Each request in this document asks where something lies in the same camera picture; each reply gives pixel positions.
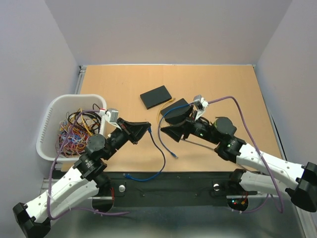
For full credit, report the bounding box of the far black network switch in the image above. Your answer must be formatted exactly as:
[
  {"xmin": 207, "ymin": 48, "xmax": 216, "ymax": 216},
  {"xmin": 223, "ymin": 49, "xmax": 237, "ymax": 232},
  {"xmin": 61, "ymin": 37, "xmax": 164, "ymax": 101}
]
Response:
[{"xmin": 140, "ymin": 85, "xmax": 172, "ymax": 110}]

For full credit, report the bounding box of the white plastic bin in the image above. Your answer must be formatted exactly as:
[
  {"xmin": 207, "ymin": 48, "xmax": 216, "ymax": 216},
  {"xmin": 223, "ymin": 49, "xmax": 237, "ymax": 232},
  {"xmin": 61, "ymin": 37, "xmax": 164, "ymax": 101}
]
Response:
[{"xmin": 36, "ymin": 94, "xmax": 107, "ymax": 162}]

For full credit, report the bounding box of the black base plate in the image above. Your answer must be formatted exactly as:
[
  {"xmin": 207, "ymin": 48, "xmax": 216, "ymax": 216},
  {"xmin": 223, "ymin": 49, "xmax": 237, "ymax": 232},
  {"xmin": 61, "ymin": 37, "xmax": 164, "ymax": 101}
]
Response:
[{"xmin": 92, "ymin": 172, "xmax": 256, "ymax": 211}]

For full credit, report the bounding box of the yellow ethernet cable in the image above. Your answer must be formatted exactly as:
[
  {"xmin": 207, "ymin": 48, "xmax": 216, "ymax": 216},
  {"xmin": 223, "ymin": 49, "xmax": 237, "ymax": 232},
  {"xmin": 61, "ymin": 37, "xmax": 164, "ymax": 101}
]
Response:
[{"xmin": 157, "ymin": 98, "xmax": 176, "ymax": 124}]

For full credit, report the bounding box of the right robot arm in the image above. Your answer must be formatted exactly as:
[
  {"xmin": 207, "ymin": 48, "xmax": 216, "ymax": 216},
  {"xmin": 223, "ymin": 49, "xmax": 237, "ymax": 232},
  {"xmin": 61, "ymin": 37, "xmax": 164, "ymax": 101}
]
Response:
[{"xmin": 160, "ymin": 108, "xmax": 317, "ymax": 213}]

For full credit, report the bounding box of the purple camera cable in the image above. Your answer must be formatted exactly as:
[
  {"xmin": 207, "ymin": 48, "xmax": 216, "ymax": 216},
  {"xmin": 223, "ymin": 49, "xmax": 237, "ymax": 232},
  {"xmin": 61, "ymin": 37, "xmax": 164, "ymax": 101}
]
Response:
[
  {"xmin": 47, "ymin": 108, "xmax": 131, "ymax": 221},
  {"xmin": 208, "ymin": 96, "xmax": 284, "ymax": 214}
]

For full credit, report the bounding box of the aluminium frame rail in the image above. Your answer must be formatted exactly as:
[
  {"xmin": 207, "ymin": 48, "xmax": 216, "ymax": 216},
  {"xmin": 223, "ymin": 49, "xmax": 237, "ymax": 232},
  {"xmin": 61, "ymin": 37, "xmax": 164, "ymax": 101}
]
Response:
[{"xmin": 28, "ymin": 65, "xmax": 309, "ymax": 238}]

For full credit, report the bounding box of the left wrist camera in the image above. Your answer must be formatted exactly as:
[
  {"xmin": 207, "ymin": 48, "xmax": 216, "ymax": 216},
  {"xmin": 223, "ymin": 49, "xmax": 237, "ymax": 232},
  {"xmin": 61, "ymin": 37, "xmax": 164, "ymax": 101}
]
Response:
[{"xmin": 99, "ymin": 108, "xmax": 119, "ymax": 125}]

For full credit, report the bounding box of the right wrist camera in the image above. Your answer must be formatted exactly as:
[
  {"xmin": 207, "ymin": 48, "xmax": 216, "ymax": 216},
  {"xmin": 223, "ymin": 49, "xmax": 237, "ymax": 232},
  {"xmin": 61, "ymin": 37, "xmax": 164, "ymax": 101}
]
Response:
[{"xmin": 193, "ymin": 95, "xmax": 209, "ymax": 119}]

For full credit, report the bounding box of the tangled wire bundle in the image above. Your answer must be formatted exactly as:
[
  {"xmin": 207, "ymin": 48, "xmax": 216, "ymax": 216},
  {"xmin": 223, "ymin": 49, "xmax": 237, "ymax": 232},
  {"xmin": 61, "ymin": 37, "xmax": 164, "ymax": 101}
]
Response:
[{"xmin": 54, "ymin": 103, "xmax": 104, "ymax": 158}]

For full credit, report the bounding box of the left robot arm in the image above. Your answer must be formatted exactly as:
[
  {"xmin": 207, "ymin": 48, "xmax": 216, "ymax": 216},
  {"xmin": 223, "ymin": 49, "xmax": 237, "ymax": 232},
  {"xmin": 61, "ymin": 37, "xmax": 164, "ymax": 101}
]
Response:
[{"xmin": 13, "ymin": 118, "xmax": 151, "ymax": 238}]

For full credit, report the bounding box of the near black network switch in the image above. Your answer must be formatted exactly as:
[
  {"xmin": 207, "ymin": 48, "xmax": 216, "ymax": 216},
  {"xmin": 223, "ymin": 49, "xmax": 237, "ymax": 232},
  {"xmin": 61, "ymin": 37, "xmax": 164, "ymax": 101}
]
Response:
[{"xmin": 160, "ymin": 98, "xmax": 190, "ymax": 124}]

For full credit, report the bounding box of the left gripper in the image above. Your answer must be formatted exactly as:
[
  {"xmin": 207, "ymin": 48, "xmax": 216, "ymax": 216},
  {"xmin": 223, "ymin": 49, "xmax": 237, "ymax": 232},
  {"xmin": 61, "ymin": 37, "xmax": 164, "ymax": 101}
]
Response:
[{"xmin": 104, "ymin": 117, "xmax": 151, "ymax": 159}]

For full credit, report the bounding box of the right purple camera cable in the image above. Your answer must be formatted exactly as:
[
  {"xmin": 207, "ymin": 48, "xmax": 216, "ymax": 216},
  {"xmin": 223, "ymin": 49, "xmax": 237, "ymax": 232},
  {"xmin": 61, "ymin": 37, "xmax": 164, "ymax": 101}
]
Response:
[{"xmin": 208, "ymin": 96, "xmax": 284, "ymax": 214}]

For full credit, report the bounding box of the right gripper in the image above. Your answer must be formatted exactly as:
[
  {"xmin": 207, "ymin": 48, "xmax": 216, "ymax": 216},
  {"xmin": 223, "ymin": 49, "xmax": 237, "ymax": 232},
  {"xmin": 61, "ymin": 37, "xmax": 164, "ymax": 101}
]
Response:
[{"xmin": 160, "ymin": 104, "xmax": 220, "ymax": 145}]

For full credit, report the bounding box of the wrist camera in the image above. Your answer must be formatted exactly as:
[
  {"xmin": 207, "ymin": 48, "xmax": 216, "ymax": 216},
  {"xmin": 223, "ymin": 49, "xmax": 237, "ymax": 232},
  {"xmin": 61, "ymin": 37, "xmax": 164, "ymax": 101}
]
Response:
[
  {"xmin": 99, "ymin": 108, "xmax": 119, "ymax": 125},
  {"xmin": 193, "ymin": 95, "xmax": 209, "ymax": 119}
]

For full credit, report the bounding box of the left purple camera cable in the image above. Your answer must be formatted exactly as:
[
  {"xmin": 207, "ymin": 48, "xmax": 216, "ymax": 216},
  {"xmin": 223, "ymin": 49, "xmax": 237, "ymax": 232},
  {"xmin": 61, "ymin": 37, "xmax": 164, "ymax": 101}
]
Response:
[{"xmin": 47, "ymin": 108, "xmax": 131, "ymax": 221}]

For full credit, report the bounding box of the black network switch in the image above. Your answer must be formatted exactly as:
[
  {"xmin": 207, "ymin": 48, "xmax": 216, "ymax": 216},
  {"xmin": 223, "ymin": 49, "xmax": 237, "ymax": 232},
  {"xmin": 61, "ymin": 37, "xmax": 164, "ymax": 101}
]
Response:
[
  {"xmin": 160, "ymin": 98, "xmax": 190, "ymax": 124},
  {"xmin": 140, "ymin": 85, "xmax": 172, "ymax": 110}
]

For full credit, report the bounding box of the grey ethernet cable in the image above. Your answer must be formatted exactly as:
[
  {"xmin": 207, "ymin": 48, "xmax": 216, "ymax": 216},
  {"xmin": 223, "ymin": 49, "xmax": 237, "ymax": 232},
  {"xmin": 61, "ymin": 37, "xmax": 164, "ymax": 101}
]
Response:
[{"xmin": 180, "ymin": 139, "xmax": 221, "ymax": 152}]

